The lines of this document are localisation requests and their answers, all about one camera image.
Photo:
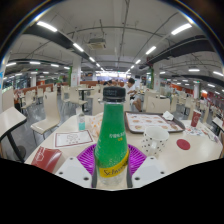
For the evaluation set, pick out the ceiling lights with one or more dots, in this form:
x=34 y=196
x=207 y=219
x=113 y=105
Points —
x=46 y=26

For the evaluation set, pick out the ceiling air conditioner unit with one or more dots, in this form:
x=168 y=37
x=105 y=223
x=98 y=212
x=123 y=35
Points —
x=97 y=43

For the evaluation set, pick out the person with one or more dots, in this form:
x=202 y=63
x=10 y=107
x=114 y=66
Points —
x=131 y=91

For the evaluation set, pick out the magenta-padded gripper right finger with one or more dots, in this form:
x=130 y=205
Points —
x=150 y=170

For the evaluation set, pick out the brown food tray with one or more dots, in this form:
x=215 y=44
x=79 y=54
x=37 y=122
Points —
x=150 y=121

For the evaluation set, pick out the red paper bag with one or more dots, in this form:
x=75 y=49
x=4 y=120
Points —
x=46 y=158

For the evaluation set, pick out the white polka-dot mug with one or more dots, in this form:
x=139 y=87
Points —
x=155 y=136

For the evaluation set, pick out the colourful sticker sheet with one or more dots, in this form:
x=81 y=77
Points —
x=196 y=131

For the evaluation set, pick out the green drink bottle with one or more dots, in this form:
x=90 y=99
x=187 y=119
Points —
x=111 y=143

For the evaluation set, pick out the white red-bordered card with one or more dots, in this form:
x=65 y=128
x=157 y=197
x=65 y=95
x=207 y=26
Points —
x=73 y=138

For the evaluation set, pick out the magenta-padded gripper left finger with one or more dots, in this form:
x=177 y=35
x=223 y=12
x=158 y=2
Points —
x=71 y=170

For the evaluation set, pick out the small clear sanitizer bottle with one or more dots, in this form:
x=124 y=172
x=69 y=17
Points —
x=81 y=121

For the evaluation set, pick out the round red coaster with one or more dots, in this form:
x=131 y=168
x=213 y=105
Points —
x=183 y=144

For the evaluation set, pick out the group of beige chairs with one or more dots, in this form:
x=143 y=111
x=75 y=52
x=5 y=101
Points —
x=71 y=95

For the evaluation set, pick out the beige chair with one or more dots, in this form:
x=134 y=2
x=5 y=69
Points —
x=97 y=105
x=50 y=110
x=158 y=105

